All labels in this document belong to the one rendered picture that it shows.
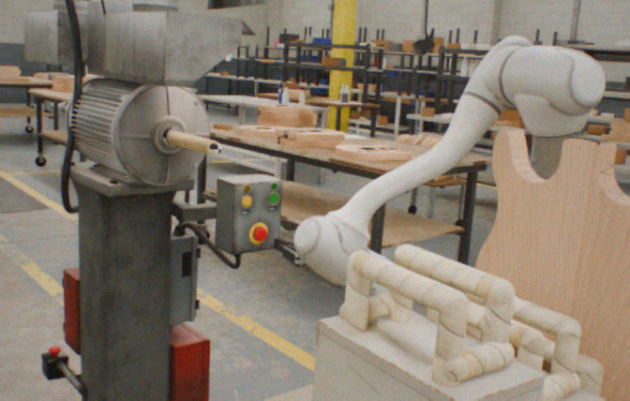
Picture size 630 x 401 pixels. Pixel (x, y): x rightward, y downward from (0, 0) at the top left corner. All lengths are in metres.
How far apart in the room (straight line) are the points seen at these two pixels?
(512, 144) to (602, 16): 12.28
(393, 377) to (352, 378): 0.08
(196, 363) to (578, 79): 1.32
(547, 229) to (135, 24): 0.90
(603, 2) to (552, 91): 12.02
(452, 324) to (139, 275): 1.26
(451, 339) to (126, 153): 1.06
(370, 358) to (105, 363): 1.20
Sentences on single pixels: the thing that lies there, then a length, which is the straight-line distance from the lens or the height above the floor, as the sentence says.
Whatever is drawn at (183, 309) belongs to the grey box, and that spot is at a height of 0.70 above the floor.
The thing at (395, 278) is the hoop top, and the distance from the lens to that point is 0.82.
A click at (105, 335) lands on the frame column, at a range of 1.93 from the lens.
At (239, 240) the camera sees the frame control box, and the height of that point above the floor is 0.96.
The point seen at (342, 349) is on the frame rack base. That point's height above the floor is 1.08.
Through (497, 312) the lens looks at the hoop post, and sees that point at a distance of 0.83.
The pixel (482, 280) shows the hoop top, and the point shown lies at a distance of 0.84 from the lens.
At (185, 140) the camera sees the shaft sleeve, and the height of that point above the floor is 1.26.
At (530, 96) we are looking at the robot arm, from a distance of 1.46.
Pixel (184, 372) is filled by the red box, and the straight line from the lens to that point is 2.06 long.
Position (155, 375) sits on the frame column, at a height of 0.53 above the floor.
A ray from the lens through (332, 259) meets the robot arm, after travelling 1.36.
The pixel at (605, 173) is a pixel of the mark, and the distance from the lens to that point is 1.06.
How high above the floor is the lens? 1.46
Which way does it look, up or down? 12 degrees down
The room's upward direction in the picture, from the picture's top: 4 degrees clockwise
